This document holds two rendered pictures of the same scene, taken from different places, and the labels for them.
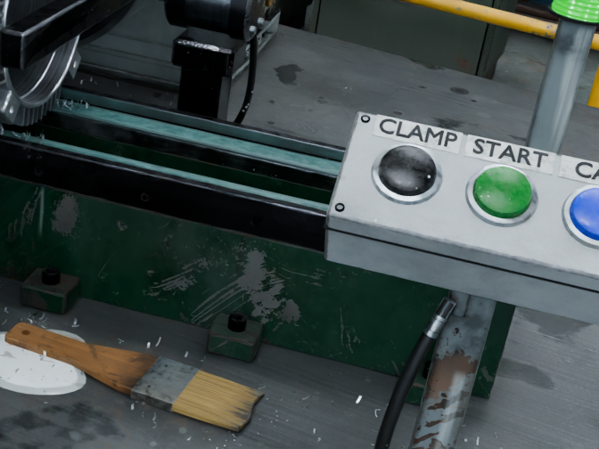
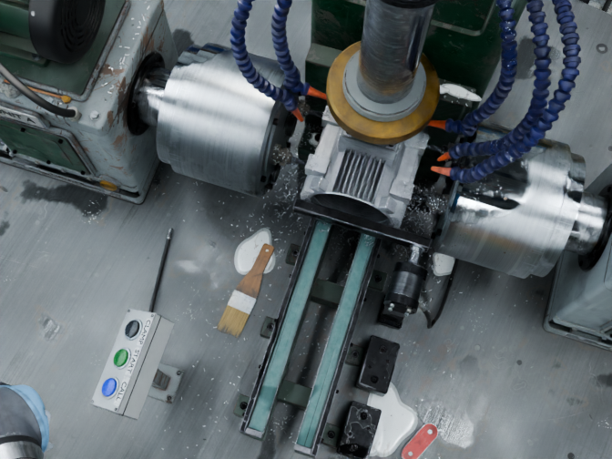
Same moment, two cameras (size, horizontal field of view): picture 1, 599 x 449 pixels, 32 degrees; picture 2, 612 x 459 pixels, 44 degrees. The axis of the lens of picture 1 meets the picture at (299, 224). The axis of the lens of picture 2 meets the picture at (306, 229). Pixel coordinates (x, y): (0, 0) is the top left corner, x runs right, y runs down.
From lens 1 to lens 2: 1.34 m
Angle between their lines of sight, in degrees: 67
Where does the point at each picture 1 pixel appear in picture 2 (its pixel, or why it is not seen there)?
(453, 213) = (120, 343)
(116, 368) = (247, 283)
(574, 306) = not seen: hidden behind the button
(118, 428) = (217, 287)
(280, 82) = (597, 374)
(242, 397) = (233, 330)
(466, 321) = not seen: hidden behind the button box
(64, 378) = (243, 267)
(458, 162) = (134, 345)
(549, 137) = not seen: outside the picture
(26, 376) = (243, 254)
